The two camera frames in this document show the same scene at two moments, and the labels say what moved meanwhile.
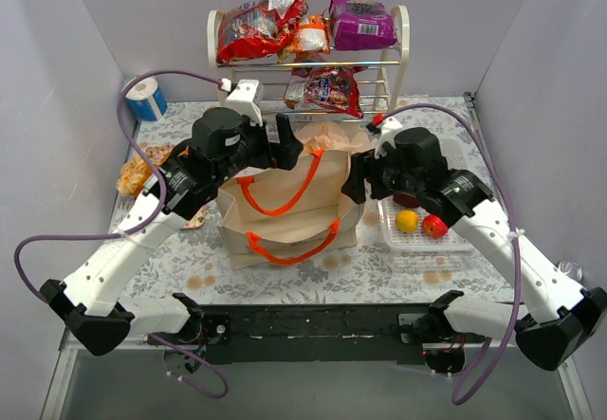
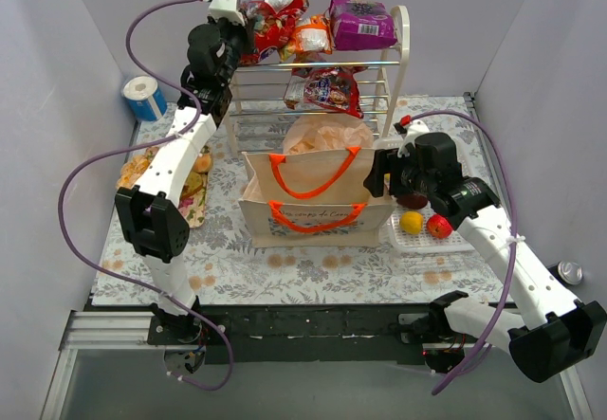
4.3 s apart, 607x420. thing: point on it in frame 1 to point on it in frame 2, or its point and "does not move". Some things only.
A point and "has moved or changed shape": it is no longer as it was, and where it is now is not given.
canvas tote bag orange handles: [289, 214] has moved or changed shape
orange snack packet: [313, 35] does not move
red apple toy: [433, 227] does not move
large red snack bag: [258, 29] does not move
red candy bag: [328, 86] does not move
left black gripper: [267, 142] to [244, 31]
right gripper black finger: [355, 184] to [385, 161]
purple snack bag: [360, 24] does not move
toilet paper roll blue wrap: [146, 100] does not move
